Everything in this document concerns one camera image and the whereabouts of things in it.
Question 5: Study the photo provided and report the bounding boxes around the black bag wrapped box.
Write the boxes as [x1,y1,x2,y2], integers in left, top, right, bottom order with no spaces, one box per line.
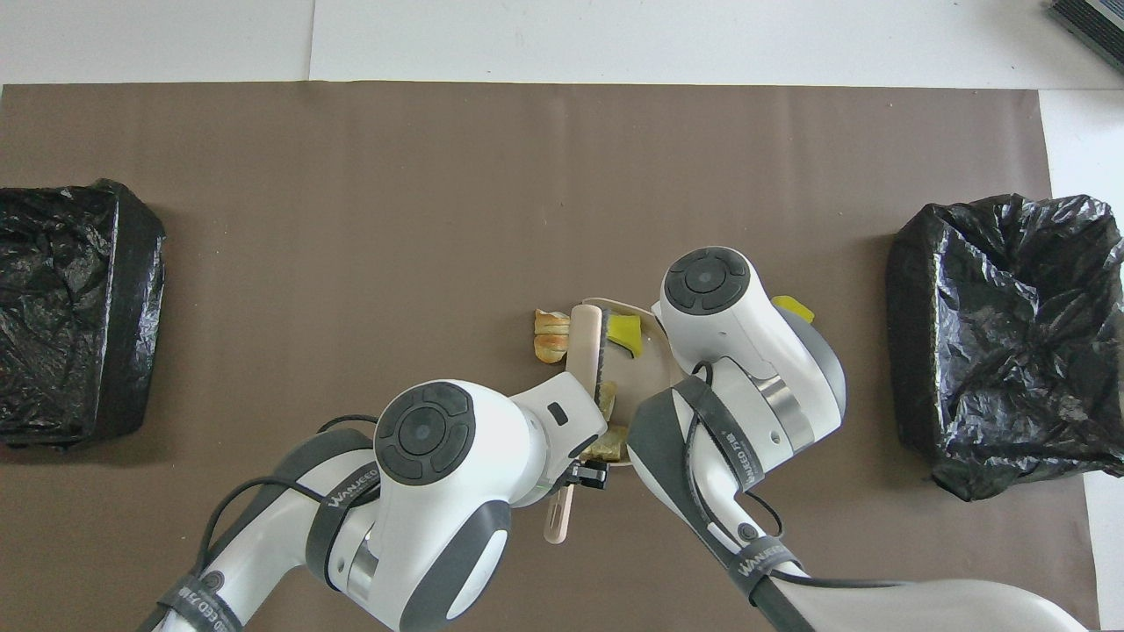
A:
[0,179,167,451]

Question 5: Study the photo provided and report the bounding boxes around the beige plastic dustpan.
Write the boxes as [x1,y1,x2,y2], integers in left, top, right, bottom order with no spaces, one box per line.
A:
[571,297,686,468]

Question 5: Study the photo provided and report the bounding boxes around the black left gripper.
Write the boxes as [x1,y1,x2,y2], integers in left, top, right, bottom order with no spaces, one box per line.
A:
[566,458,611,492]

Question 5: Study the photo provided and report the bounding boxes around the yellow sponge chunk green edge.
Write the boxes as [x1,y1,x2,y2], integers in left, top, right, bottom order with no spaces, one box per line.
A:
[609,313,646,355]

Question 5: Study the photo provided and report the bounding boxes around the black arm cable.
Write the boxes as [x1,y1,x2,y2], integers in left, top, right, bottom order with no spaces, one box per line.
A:
[685,360,914,589]
[198,414,378,598]

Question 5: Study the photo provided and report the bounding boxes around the black bag lined bin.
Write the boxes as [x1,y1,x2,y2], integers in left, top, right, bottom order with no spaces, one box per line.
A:
[885,193,1124,503]

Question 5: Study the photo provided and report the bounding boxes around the brown paper table mat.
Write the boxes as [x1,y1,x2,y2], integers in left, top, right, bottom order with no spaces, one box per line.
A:
[0,82,1100,632]

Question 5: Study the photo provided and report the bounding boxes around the dark ribbed device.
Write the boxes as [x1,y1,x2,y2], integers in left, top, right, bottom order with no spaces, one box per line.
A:
[1048,0,1124,75]

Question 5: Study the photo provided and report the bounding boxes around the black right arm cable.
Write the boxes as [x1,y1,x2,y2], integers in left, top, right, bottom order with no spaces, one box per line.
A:
[685,360,914,589]

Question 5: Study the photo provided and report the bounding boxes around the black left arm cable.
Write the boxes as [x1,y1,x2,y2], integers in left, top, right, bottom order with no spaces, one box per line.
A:
[198,414,378,598]

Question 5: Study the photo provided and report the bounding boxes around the beige handled hand brush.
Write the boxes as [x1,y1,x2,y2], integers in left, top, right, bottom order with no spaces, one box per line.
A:
[543,304,616,545]

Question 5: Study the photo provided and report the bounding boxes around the pale bread piece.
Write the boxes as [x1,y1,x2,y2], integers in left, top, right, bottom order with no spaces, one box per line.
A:
[584,425,630,463]

